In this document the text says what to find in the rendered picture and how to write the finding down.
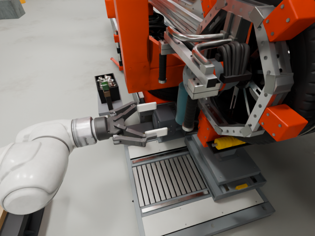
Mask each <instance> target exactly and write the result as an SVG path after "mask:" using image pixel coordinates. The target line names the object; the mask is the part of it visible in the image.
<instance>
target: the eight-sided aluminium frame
mask: <svg viewBox="0 0 315 236"><path fill-rule="evenodd" d="M275 8H276V7H274V6H273V5H267V4H264V3H261V2H258V1H255V0H217V2H216V3H215V5H214V6H213V7H212V9H211V10H210V11H209V12H208V14H207V15H206V16H205V18H204V19H203V21H202V22H201V23H200V24H199V25H198V27H197V31H196V35H203V34H211V33H212V31H213V30H214V29H215V28H216V27H217V26H218V25H219V24H220V23H221V22H222V21H223V20H224V19H225V18H226V16H227V12H228V11H230V12H232V13H233V14H234V15H240V16H242V17H243V19H246V20H248V21H250V22H252V23H253V24H254V29H255V35H256V40H257V44H258V49H259V54H260V59H261V64H262V70H263V75H264V79H265V85H264V87H263V89H262V91H261V94H260V96H259V98H258V100H257V102H256V104H255V106H254V108H253V110H252V112H251V114H250V116H249V118H248V120H247V123H246V124H228V123H227V121H226V120H225V119H224V118H223V116H222V115H221V114H220V113H219V111H218V110H217V109H216V107H215V106H214V105H213V104H212V102H211V100H210V97H205V98H200V99H198V106H199V108H200V110H202V112H203V114H204V115H205V117H206V118H207V119H208V121H209V122H210V124H211V125H212V127H213V128H214V129H215V132H217V134H219V135H230V136H241V137H252V136H257V135H260V134H263V133H264V131H265V129H264V128H263V127H262V126H261V125H260V124H259V120H260V118H261V116H262V114H263V113H264V111H265V109H266V108H267V107H271V106H275V105H280V104H281V103H282V102H283V100H284V99H285V97H286V95H287V94H288V92H290V91H291V87H292V86H293V84H294V80H293V73H292V69H291V64H290V60H289V55H288V50H287V46H286V41H276V42H270V41H269V39H268V36H267V33H266V30H265V27H264V25H263V21H264V19H265V18H266V17H267V16H268V15H269V14H270V13H271V12H272V11H273V10H274V9H275Z"/></svg>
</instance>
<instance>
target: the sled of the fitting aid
mask: <svg viewBox="0 0 315 236"><path fill-rule="evenodd" d="M196 134H197V133H196ZM192 135H193V134H190V135H185V141H184V142H185V144H186V146H187V148H188V150H189V152H190V154H191V156H192V158H193V160H194V162H195V164H196V166H197V168H198V170H199V172H200V174H201V176H202V178H203V180H204V182H205V184H206V186H207V188H208V190H209V192H210V194H211V196H212V198H213V200H214V201H216V200H220V199H224V198H227V197H230V196H233V195H236V194H239V193H243V192H247V191H250V190H253V189H256V188H259V187H262V186H263V185H264V184H265V183H266V182H267V180H266V179H265V178H264V176H263V175H262V174H261V172H260V173H259V174H257V175H254V176H250V177H246V178H243V179H240V180H236V181H233V182H229V183H226V184H222V185H218V186H217V184H216V182H215V180H214V178H213V177H212V175H211V173H210V171H209V169H208V167H207V166H206V164H205V162H204V160H203V158H202V156H201V155H200V153H199V151H198V149H197V147H196V145H195V144H194V142H193V140H192Z"/></svg>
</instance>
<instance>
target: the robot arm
mask: <svg viewBox="0 0 315 236"><path fill-rule="evenodd" d="M156 108H157V103H156V102H152V103H142V104H137V102H134V101H131V102H129V103H127V104H125V105H123V106H121V107H119V108H117V109H114V110H110V111H109V113H110V117H109V118H107V117H105V116H102V117H97V118H94V119H93V118H92V117H84V118H75V119H57V120H50V121H45V122H41V123H37V124H34V125H31V126H28V127H26V128H24V129H22V130H21V131H20V132H19V133H18V134H17V136H16V138H15V143H13V142H12V143H10V144H9V145H7V146H5V147H1V148H0V205H1V207H2V208H3V209H4V210H5V211H7V212H9V213H12V214H17V215H24V214H30V213H33V212H35V211H38V210H40V209H42V208H43V207H45V206H46V205H47V204H48V203H49V202H50V201H51V200H52V199H53V198H54V196H55V195H56V193H57V192H58V190H59V188H60V186H61V184H62V182H63V180H64V177H65V174H66V171H67V168H68V161H69V159H68V158H69V155H70V154H71V153H72V152H73V149H75V148H79V147H84V146H89V145H94V144H96V143H97V140H98V141H101V140H107V139H110V137H113V138H112V140H113V143H114V145H119V144H124V145H131V146H138V147H146V143H147V141H148V140H153V139H156V138H157V137H160V136H164V135H167V127H165V128H160V129H156V130H151V131H146V132H145V134H144V133H140V132H137V131H134V130H131V129H128V128H127V127H126V126H125V120H126V119H127V118H128V117H130V116H131V115H132V114H134V113H135V112H136V111H138V112H142V111H149V110H154V109H156ZM119 135H121V136H119Z"/></svg>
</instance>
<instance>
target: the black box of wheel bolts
mask: <svg viewBox="0 0 315 236"><path fill-rule="evenodd" d="M94 77H95V81H96V85H97V90H98V93H99V97H100V100H101V103H102V104H103V103H107V101H106V98H105V96H104V92H103V89H102V82H105V81H107V82H108V83H109V89H110V92H111V101H112V102H113V101H117V100H120V93H119V86H118V84H117V81H116V79H115V76H114V74H113V73H110V74H103V75H98V76H94Z"/></svg>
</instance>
